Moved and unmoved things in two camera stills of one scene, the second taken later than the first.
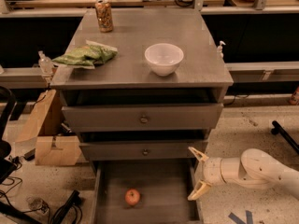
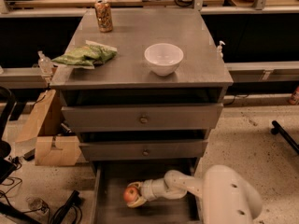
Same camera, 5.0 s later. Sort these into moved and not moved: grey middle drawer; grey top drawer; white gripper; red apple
Moved: white gripper
Not moved: grey top drawer; red apple; grey middle drawer
